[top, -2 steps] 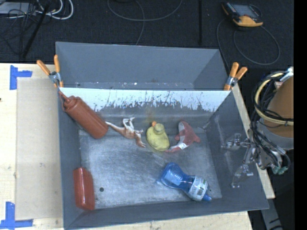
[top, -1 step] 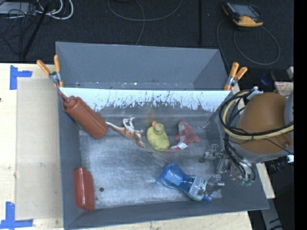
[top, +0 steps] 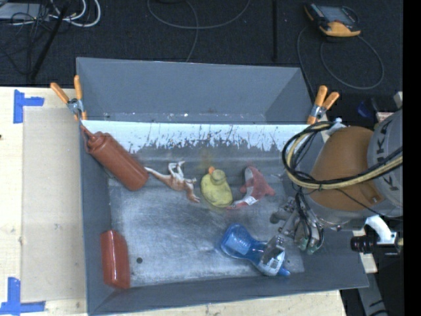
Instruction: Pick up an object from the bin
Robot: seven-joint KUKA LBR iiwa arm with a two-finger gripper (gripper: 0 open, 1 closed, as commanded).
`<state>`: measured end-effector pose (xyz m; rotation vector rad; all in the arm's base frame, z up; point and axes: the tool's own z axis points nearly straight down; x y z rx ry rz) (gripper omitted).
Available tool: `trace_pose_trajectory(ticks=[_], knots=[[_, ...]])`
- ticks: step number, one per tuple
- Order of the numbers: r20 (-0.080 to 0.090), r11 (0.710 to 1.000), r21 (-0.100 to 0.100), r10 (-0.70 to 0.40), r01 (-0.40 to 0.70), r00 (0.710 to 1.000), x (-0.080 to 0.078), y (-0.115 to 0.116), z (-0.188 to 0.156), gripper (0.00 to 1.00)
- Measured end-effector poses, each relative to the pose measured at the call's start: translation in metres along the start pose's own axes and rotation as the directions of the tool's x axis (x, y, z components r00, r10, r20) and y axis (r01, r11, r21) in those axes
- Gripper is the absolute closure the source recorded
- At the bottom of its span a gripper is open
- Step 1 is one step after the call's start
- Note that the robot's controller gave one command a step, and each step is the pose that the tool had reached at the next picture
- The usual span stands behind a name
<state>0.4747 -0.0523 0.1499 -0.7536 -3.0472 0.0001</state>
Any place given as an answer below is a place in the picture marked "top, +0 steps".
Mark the red-brown squeeze bottle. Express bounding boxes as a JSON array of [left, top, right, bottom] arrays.
[[80, 124, 150, 192]]

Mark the pale cardboard board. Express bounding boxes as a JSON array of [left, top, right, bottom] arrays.
[[20, 106, 87, 304]]

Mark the red-brown flat block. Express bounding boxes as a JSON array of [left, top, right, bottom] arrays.
[[99, 229, 132, 290]]

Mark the tan toy dinosaur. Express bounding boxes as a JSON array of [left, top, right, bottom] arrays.
[[144, 161, 201, 204]]

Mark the blue plastic bottle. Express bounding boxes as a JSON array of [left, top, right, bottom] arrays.
[[219, 223, 292, 278]]

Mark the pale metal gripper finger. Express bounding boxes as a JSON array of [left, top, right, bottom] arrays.
[[259, 236, 287, 277], [269, 196, 296, 224]]

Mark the grey metal bin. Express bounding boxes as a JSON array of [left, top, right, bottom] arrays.
[[75, 57, 370, 316]]

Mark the red and white toy fish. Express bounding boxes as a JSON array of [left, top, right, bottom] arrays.
[[226, 165, 276, 211]]

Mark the black cylinder on white bracket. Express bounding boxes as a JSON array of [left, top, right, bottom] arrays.
[[349, 215, 404, 255]]

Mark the yellow rubber duck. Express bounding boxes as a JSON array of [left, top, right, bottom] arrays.
[[199, 166, 234, 209]]

